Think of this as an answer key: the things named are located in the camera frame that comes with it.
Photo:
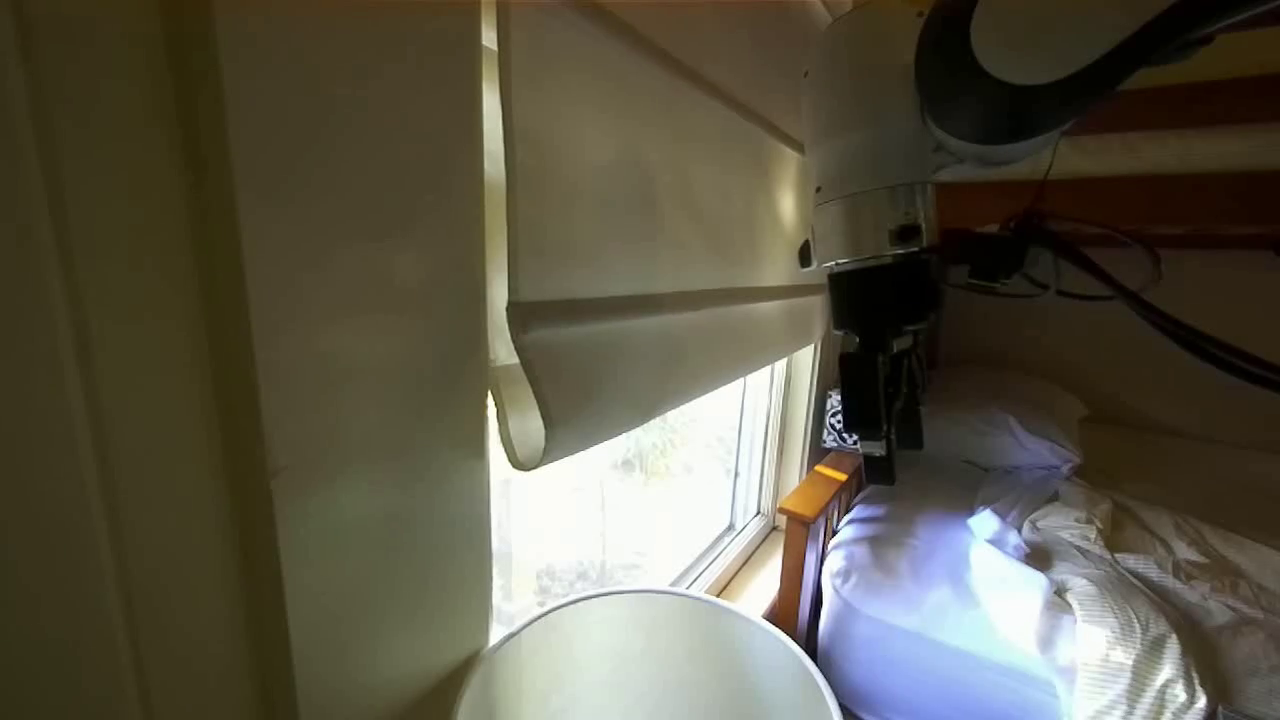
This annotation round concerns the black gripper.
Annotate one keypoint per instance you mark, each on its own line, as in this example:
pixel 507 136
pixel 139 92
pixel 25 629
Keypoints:
pixel 878 316

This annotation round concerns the white table lamp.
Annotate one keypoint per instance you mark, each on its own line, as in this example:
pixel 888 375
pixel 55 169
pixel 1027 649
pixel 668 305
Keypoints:
pixel 644 655

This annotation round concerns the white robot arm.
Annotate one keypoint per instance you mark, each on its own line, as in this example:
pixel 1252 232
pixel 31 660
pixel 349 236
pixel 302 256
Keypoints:
pixel 908 91

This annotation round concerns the blue patterned pillow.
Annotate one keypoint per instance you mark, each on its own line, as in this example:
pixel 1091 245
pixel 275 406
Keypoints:
pixel 832 430

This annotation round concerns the white pillow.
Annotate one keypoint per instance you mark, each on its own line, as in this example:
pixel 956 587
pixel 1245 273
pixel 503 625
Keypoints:
pixel 1000 417

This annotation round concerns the cream roman window blind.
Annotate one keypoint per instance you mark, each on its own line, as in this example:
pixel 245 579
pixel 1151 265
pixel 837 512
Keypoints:
pixel 644 240

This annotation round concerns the white crumpled bed sheet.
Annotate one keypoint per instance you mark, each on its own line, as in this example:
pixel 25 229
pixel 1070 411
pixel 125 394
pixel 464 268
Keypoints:
pixel 1041 598

